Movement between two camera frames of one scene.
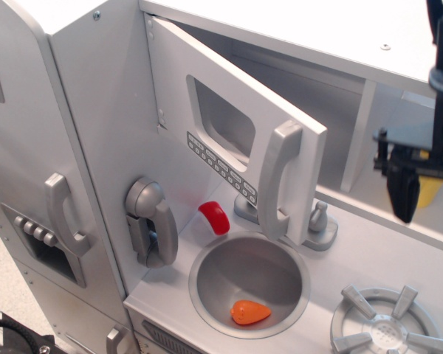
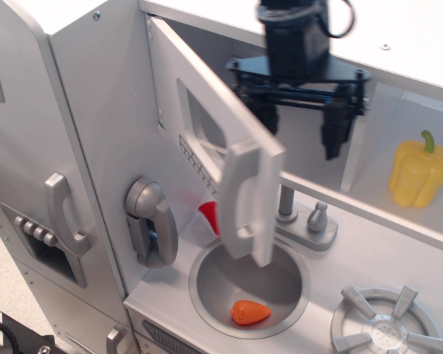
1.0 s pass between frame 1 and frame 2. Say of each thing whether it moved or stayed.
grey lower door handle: stayed
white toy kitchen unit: stayed
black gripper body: moved
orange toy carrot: stayed
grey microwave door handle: moved
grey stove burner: stayed
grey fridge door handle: stayed
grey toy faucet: moved
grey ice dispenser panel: stayed
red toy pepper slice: stayed
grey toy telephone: stayed
